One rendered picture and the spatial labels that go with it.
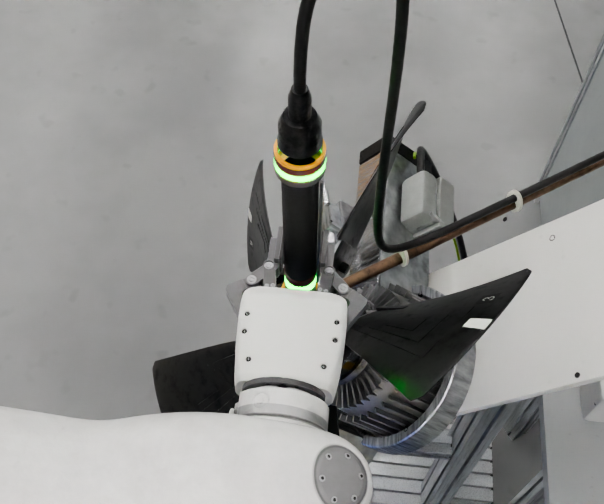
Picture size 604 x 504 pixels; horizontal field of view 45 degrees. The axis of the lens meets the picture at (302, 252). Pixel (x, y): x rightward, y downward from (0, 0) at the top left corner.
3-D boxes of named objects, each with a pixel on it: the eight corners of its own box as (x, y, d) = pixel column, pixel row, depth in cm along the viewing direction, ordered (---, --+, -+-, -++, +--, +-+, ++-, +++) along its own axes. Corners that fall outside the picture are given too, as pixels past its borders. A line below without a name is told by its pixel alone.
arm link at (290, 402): (230, 440, 68) (235, 409, 69) (325, 450, 67) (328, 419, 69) (221, 409, 61) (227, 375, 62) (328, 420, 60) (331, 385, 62)
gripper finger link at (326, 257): (315, 302, 72) (321, 245, 76) (347, 305, 72) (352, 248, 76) (315, 286, 70) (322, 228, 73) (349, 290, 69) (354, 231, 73)
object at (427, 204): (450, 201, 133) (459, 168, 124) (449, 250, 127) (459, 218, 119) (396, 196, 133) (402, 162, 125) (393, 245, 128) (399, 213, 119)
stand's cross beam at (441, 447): (449, 442, 163) (452, 436, 160) (449, 460, 161) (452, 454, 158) (365, 433, 165) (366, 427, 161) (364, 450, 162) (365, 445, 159)
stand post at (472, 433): (432, 494, 210) (546, 304, 113) (432, 527, 206) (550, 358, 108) (417, 492, 211) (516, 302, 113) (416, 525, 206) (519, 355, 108)
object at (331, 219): (324, 219, 134) (339, 206, 131) (327, 243, 129) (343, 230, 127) (314, 213, 132) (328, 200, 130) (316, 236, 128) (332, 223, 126)
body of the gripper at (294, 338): (228, 416, 68) (246, 309, 74) (337, 428, 68) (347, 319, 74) (220, 386, 62) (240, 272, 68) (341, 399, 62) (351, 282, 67)
